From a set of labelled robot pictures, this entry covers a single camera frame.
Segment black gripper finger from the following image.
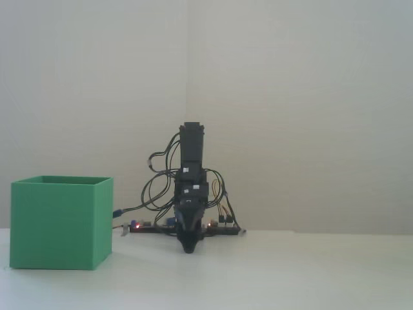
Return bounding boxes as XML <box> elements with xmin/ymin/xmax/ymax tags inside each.
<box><xmin>174</xmin><ymin>206</ymin><xmax>191</xmax><ymax>254</ymax></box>
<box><xmin>190</xmin><ymin>206</ymin><xmax>206</xmax><ymax>254</ymax></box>

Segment black servo cable loops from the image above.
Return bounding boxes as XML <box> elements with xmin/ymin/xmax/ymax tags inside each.
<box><xmin>140</xmin><ymin>130</ymin><xmax>228</xmax><ymax>227</ymax></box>

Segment circuit board with white connectors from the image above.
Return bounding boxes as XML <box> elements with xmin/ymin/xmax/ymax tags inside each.
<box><xmin>206</xmin><ymin>219</ymin><xmax>239</xmax><ymax>232</ymax></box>

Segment blue controller circuit board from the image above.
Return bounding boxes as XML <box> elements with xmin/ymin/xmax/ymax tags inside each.
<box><xmin>130</xmin><ymin>218</ymin><xmax>177</xmax><ymax>231</ymax></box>

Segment green open-top plastic bin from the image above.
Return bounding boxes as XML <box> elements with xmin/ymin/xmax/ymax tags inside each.
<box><xmin>9</xmin><ymin>175</ymin><xmax>114</xmax><ymax>271</ymax></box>

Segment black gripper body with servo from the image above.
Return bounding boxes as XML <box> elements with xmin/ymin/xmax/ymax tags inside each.
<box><xmin>173</xmin><ymin>161</ymin><xmax>209</xmax><ymax>207</ymax></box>

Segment black mounting plate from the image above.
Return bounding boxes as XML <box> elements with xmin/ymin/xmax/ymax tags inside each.
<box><xmin>128</xmin><ymin>225</ymin><xmax>241</xmax><ymax>236</ymax></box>

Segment black cable with blue connector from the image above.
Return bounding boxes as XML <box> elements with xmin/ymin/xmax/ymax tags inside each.
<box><xmin>112</xmin><ymin>200</ymin><xmax>175</xmax><ymax>219</ymax></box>

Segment coloured jumper wire bundle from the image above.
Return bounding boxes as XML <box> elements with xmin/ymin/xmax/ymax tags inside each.
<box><xmin>208</xmin><ymin>179</ymin><xmax>239</xmax><ymax>227</ymax></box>

